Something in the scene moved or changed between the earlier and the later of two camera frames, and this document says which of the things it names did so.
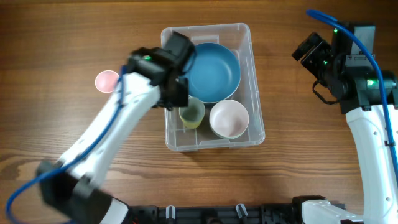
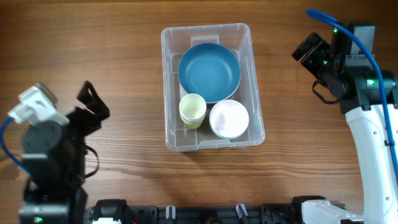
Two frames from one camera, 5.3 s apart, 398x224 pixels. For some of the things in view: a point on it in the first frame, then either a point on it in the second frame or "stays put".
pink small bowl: [229, 119] stays put
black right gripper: [318, 48] stays put
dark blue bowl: [216, 74] stays put
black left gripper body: [180, 94] → [81, 120]
